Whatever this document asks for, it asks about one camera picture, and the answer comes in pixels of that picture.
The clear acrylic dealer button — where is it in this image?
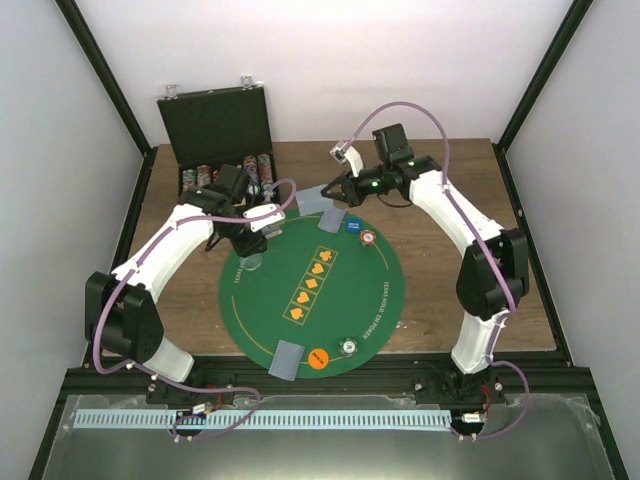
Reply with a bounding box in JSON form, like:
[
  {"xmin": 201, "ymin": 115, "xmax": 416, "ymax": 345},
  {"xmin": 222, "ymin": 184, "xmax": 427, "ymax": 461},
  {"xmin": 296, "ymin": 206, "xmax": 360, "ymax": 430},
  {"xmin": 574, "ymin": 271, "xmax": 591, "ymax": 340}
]
[{"xmin": 242, "ymin": 254, "xmax": 263, "ymax": 271}]

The blue round button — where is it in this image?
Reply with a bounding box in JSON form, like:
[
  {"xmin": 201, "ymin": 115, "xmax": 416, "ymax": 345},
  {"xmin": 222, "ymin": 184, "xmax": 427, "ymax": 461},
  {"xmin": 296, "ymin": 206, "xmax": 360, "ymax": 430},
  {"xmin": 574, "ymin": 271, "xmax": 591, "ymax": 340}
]
[{"xmin": 345, "ymin": 217, "xmax": 362, "ymax": 233}]

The orange small blind button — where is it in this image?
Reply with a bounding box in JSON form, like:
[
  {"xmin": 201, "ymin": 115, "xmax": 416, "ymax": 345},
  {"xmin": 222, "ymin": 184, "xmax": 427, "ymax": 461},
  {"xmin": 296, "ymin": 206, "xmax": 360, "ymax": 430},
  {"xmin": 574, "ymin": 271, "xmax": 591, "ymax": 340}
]
[{"xmin": 307, "ymin": 348, "xmax": 330, "ymax": 370}]

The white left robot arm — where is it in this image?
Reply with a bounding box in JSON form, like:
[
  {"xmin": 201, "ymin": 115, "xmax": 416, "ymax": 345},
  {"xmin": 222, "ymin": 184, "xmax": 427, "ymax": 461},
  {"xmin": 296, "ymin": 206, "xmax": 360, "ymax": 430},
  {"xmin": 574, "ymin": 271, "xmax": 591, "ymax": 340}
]
[{"xmin": 85, "ymin": 165, "xmax": 292, "ymax": 404}]

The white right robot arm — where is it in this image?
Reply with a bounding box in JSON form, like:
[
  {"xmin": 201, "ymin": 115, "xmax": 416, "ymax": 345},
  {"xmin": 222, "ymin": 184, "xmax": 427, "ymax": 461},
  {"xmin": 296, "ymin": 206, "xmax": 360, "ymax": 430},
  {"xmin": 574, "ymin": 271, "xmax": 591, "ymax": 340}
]
[{"xmin": 321, "ymin": 124, "xmax": 529, "ymax": 403}]

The purple green chip row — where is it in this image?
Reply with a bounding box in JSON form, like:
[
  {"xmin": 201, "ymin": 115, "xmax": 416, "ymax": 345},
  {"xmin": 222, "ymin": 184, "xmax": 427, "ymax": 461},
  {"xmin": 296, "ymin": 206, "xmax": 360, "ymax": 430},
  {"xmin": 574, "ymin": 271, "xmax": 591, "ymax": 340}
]
[{"xmin": 243, "ymin": 156, "xmax": 258, "ymax": 176}]

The orange blue chip row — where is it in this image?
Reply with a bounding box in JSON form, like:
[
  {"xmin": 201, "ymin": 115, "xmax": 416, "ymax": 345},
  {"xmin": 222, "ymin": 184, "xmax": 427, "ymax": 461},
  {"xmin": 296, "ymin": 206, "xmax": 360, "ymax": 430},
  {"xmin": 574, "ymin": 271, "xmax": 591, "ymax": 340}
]
[{"xmin": 196, "ymin": 165, "xmax": 211, "ymax": 187}]

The brown green chip row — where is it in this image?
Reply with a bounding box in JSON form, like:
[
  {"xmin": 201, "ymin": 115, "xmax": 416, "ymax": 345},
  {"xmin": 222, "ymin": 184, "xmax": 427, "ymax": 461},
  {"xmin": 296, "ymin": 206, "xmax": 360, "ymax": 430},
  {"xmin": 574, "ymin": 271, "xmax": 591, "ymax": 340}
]
[{"xmin": 257, "ymin": 154, "xmax": 274, "ymax": 197}]

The leftmost multicolour chip row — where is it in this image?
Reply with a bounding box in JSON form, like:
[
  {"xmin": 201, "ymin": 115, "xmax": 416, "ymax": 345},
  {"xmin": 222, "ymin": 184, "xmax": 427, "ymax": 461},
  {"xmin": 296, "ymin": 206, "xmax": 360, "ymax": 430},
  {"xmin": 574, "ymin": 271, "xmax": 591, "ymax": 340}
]
[{"xmin": 182, "ymin": 169, "xmax": 197, "ymax": 193}]

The round green poker mat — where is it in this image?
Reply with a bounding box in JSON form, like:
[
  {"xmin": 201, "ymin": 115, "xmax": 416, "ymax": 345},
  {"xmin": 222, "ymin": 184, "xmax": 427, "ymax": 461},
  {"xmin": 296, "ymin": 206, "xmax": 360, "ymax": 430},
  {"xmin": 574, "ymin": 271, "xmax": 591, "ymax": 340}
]
[{"xmin": 219, "ymin": 209, "xmax": 405, "ymax": 379}]

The black poker set case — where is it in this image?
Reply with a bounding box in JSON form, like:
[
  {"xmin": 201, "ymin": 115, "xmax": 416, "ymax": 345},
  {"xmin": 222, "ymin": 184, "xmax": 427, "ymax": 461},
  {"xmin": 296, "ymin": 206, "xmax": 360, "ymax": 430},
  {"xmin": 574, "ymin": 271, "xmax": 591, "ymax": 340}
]
[{"xmin": 157, "ymin": 83, "xmax": 277, "ymax": 194}]

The light blue slotted ruler strip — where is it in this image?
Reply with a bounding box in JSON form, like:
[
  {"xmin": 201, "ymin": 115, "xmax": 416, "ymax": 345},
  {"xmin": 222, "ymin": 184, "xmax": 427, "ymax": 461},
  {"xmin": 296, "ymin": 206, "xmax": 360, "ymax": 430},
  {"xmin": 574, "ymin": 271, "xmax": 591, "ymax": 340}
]
[{"xmin": 72, "ymin": 409, "xmax": 452, "ymax": 431}]

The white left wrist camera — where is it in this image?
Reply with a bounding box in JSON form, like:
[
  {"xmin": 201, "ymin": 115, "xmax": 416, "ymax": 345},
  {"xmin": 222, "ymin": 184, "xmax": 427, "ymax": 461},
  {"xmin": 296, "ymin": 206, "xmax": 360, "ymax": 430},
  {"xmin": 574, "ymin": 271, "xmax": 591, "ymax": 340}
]
[{"xmin": 243, "ymin": 203, "xmax": 286, "ymax": 232}]

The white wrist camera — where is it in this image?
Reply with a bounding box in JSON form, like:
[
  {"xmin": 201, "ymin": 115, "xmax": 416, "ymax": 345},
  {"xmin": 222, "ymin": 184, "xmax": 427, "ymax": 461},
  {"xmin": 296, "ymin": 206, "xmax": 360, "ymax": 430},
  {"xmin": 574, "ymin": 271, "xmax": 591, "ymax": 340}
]
[
  {"xmin": 329, "ymin": 141, "xmax": 364, "ymax": 177},
  {"xmin": 243, "ymin": 203, "xmax": 286, "ymax": 232}
]

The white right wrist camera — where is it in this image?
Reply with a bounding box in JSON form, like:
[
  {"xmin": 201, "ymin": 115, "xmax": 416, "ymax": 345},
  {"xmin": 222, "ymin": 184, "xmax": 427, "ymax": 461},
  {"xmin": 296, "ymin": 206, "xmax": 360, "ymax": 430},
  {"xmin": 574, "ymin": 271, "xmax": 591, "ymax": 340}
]
[{"xmin": 329, "ymin": 141, "xmax": 364, "ymax": 177}]

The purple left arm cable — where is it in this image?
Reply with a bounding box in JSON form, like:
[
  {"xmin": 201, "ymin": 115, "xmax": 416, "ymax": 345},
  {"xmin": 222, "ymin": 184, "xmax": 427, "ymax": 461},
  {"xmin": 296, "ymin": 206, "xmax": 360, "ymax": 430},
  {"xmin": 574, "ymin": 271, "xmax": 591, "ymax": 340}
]
[{"xmin": 92, "ymin": 178, "xmax": 297, "ymax": 443}]

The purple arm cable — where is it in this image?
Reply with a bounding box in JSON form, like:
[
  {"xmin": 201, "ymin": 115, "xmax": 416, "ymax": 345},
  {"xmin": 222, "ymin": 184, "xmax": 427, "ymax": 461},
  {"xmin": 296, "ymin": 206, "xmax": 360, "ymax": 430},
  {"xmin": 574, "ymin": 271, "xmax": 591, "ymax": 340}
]
[
  {"xmin": 344, "ymin": 101, "xmax": 531, "ymax": 441},
  {"xmin": 92, "ymin": 178, "xmax": 297, "ymax": 443}
]

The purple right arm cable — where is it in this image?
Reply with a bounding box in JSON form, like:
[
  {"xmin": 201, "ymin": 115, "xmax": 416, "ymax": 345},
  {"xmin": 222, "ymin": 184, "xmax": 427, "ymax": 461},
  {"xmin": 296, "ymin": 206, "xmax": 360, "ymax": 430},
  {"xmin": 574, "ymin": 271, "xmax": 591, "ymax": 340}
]
[{"xmin": 344, "ymin": 101, "xmax": 531, "ymax": 441}]

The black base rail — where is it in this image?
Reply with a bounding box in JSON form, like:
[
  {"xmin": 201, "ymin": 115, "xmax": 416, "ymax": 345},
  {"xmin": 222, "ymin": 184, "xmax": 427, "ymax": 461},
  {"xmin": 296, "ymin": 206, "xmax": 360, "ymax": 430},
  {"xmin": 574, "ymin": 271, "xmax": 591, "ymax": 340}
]
[{"xmin": 58, "ymin": 352, "xmax": 599, "ymax": 407}]

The black enclosure frame post left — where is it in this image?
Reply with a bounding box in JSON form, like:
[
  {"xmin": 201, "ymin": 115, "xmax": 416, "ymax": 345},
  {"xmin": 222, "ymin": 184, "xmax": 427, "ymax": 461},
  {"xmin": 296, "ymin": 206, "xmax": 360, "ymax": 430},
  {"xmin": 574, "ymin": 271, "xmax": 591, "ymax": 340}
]
[{"xmin": 54, "ymin": 0, "xmax": 154, "ymax": 156}]

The black enclosure frame post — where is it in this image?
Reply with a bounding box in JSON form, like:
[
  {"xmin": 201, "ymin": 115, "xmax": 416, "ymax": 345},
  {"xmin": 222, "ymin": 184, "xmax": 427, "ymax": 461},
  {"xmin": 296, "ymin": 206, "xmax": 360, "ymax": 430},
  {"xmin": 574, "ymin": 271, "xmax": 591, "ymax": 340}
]
[
  {"xmin": 497, "ymin": 0, "xmax": 596, "ymax": 151},
  {"xmin": 54, "ymin": 0, "xmax": 154, "ymax": 156}
]

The black enclosure frame post right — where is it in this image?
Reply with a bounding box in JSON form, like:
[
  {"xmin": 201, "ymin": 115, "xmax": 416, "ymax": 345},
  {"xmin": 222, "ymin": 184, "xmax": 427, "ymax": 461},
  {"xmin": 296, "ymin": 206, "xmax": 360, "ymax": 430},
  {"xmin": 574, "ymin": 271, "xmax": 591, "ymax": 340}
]
[{"xmin": 497, "ymin": 0, "xmax": 596, "ymax": 151}]

